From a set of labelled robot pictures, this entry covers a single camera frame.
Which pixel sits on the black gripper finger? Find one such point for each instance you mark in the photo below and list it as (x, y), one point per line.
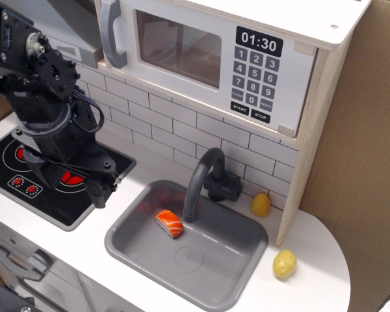
(99, 188)

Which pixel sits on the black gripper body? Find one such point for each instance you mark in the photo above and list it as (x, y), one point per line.
(91, 161)

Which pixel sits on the grey microwave door handle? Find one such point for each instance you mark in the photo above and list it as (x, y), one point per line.
(110, 12)

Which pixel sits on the white toy microwave door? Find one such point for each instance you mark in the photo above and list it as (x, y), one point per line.
(246, 72)

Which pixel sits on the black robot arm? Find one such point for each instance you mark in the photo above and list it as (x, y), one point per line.
(56, 123)

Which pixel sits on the black toy stove top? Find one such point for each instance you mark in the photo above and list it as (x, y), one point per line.
(65, 206)

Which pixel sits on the salmon sushi toy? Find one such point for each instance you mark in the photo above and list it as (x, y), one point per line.
(170, 223)

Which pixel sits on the white toy oven door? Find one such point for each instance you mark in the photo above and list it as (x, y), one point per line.
(59, 290)

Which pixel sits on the dark grey toy faucet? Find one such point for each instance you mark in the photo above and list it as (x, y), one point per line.
(210, 174)

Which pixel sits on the grey range hood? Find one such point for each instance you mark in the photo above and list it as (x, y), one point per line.
(74, 30)

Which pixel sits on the grey toy sink basin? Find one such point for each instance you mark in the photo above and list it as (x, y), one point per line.
(208, 264)

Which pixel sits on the wooden toy kitchen cabinet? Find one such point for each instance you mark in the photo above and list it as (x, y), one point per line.
(181, 129)

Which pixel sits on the yellow toy potato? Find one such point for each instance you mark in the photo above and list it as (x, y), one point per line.
(284, 264)

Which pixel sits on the brown cardboard panel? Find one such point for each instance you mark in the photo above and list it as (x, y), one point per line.
(348, 189)

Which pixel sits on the grey oven door handle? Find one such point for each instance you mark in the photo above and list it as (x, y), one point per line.
(33, 268)

